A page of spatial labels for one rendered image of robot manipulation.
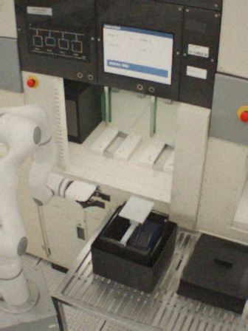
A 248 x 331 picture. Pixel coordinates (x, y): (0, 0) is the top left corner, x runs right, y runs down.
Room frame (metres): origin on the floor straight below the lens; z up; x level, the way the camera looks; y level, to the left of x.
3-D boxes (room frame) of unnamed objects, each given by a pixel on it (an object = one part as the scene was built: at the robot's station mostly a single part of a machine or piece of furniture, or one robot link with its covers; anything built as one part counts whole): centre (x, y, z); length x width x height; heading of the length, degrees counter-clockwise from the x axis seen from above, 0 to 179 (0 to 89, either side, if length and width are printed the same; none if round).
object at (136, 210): (1.25, -0.04, 0.93); 0.24 x 0.20 x 0.32; 155
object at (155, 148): (1.84, -0.21, 0.89); 0.22 x 0.21 x 0.04; 156
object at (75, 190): (1.36, 0.18, 1.06); 0.11 x 0.10 x 0.07; 64
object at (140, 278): (1.25, -0.05, 0.85); 0.28 x 0.28 x 0.17; 65
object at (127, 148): (1.94, 0.04, 0.89); 0.22 x 0.21 x 0.04; 156
